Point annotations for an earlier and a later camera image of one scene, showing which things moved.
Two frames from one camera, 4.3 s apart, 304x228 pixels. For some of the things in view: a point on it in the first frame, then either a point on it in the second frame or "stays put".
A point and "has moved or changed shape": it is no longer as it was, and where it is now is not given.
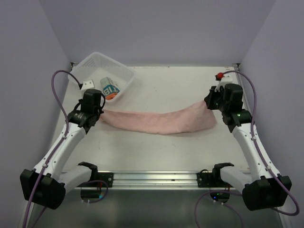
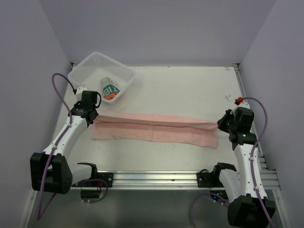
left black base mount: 99,179 stays put
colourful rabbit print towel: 110,89 stays put
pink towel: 191,118 has moved or changed shape
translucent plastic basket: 109,77 stays put
